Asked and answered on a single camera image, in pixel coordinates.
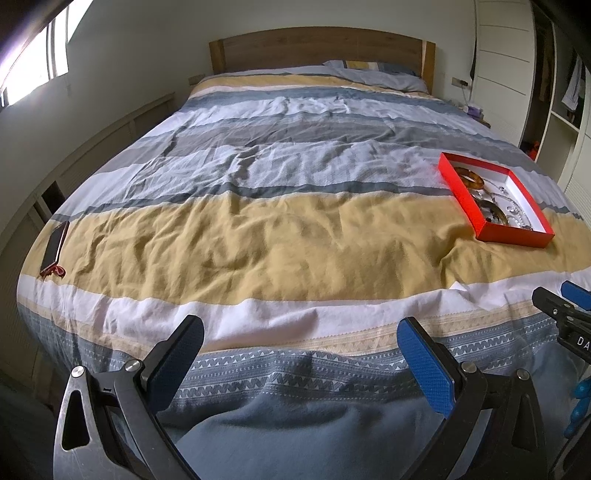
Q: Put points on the red jewelry box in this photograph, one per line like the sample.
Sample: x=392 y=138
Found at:
x=466 y=203

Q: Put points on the wall socket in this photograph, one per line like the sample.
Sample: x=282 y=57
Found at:
x=459 y=83

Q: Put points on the window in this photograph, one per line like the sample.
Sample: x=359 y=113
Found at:
x=27 y=69

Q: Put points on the wooden headboard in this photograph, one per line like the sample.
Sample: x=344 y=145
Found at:
x=323 y=46

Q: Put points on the person's right hand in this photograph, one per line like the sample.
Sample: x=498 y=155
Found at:
x=581 y=397

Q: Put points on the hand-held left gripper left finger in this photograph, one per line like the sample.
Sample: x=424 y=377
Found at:
x=180 y=355

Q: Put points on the amber bangle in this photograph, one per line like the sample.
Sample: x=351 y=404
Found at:
x=461 y=174

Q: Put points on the blue-grey bed sheet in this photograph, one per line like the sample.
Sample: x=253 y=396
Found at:
x=300 y=438

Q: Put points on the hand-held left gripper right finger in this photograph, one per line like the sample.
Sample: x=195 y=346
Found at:
x=429 y=369

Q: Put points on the purple bedside item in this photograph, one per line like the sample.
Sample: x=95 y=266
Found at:
x=473 y=110

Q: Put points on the hanging white garment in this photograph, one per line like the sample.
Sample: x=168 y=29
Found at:
x=572 y=87

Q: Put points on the black smartphone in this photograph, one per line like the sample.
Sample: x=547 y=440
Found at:
x=55 y=244

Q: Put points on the striped duvet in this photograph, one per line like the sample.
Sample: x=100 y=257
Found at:
x=277 y=240

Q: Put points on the striped pillow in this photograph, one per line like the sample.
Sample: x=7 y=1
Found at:
x=397 y=81

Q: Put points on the wide gold bangle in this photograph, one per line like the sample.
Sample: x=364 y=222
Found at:
x=501 y=214

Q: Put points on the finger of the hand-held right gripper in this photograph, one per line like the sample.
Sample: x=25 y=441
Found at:
x=554 y=307
x=579 y=295

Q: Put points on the white wardrobe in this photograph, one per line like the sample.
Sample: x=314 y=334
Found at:
x=503 y=55

